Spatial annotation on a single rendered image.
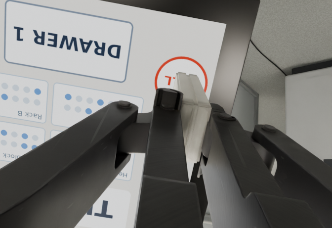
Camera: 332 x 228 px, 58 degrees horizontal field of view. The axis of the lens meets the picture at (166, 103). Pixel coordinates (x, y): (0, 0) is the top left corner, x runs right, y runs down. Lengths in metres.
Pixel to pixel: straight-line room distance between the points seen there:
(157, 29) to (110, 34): 0.03
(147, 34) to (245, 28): 0.07
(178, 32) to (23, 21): 0.11
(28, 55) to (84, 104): 0.05
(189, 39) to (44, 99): 0.12
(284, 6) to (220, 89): 1.48
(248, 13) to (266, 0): 1.43
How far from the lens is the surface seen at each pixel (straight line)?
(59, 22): 0.24
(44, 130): 0.26
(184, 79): 0.18
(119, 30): 0.23
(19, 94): 0.26
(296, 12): 1.75
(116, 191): 0.28
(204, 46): 0.23
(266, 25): 1.81
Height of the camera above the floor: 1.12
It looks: 23 degrees down
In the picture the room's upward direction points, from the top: 171 degrees counter-clockwise
